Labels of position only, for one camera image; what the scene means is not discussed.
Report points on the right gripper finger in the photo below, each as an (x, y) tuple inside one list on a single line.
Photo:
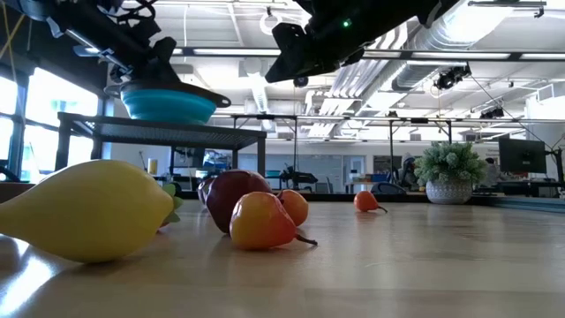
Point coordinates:
[(300, 57), (354, 56)]

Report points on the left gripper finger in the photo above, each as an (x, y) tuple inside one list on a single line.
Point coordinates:
[(120, 76), (163, 70)]

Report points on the blue collapsible colander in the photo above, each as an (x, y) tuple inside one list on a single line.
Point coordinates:
[(167, 108)]

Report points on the red plastic strawberry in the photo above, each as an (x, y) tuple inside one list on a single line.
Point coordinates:
[(170, 193)]

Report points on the small orange persimmon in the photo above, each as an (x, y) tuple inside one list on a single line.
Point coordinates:
[(365, 201)]

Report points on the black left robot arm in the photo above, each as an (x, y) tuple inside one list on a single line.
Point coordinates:
[(66, 22)]

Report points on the black background robot arm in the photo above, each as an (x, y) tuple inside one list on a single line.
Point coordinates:
[(300, 177)]

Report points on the small orange fruit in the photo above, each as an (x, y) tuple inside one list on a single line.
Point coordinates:
[(296, 206)]

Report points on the grey perforated metal shelf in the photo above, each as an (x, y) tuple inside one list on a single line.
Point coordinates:
[(154, 132)]

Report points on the yellow cylinder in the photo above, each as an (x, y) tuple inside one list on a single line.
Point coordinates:
[(152, 166)]

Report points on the blue machine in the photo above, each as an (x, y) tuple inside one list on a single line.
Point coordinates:
[(216, 160)]

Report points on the black bar with light strips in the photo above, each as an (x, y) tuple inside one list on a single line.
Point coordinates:
[(463, 55)]

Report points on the person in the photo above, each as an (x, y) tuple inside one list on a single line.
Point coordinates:
[(408, 170), (490, 172)]

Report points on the black office chair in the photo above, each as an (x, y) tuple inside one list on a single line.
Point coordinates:
[(387, 188)]

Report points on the dark red apple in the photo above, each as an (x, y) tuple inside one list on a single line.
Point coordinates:
[(229, 194)]

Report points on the yellow plastic lemon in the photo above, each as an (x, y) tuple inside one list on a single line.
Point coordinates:
[(84, 212)]

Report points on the green plant in white pot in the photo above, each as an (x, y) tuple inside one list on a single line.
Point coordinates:
[(450, 168)]

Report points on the orange pear with stem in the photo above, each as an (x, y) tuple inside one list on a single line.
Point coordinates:
[(260, 221)]

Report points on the black computer monitor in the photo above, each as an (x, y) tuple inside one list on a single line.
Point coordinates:
[(523, 155)]

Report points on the black background desk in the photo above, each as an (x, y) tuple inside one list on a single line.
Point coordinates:
[(521, 187)]

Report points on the black ceiling camera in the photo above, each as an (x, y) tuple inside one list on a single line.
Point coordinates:
[(301, 83), (492, 113), (451, 77)]

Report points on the black metal background frame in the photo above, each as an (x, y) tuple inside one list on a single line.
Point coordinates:
[(390, 141)]

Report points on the black aluminium table frame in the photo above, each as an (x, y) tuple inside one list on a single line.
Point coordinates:
[(322, 196)]

